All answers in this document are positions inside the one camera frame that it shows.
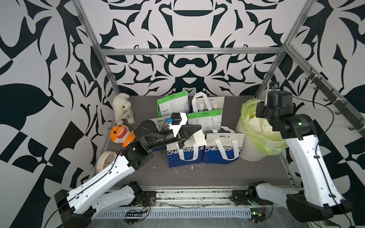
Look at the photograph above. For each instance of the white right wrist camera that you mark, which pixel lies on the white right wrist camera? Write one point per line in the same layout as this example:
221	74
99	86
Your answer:
272	86

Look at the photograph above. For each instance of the green white middle bag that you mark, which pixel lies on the green white middle bag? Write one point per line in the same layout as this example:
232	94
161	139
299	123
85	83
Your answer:
207	119

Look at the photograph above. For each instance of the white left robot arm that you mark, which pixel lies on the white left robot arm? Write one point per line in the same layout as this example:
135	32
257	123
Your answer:
78	207

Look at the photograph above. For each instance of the blue white front right bag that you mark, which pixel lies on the blue white front right bag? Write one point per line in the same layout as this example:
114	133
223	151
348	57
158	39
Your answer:
222	148

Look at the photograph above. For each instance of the orange plush monster toy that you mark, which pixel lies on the orange plush monster toy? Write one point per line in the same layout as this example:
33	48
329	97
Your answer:
121	134

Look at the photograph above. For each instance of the white blue back right bag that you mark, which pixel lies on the white blue back right bag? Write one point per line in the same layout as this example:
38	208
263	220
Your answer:
201	102

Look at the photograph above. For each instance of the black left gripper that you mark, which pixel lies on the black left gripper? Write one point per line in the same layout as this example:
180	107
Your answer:
181	137

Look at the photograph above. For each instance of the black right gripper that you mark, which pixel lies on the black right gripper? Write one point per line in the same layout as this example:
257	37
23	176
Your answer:
260	111

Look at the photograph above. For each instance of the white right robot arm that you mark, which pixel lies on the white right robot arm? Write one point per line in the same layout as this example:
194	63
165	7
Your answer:
320	199

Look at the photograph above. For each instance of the white tape roll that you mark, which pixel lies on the white tape roll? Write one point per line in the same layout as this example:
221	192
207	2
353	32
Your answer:
105	160

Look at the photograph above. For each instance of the white round trash bin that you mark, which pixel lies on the white round trash bin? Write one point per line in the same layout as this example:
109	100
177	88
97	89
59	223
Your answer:
249	151

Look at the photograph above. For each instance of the blue white front left bag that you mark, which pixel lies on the blue white front left bag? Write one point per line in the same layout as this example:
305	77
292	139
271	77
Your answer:
190	154

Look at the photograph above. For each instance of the green plastic bin liner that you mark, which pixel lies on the green plastic bin liner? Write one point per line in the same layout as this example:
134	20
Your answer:
259	131

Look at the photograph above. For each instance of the green white back left bag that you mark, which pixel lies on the green white back left bag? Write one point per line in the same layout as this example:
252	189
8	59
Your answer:
175	103

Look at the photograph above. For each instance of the white plush rabbit toy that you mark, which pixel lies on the white plush rabbit toy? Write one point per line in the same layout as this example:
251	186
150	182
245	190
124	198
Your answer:
122	109

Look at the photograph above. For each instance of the white receipt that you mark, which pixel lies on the white receipt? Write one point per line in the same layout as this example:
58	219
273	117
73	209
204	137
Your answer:
199	138

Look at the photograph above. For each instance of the green white bag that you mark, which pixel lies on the green white bag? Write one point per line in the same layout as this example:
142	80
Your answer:
175	103
207	119

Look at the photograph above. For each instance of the black wall hook rail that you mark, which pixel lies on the black wall hook rail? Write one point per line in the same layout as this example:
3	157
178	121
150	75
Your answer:
343	105

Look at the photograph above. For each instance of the aluminium frame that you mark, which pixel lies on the aluminium frame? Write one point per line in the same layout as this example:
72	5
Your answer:
235	48

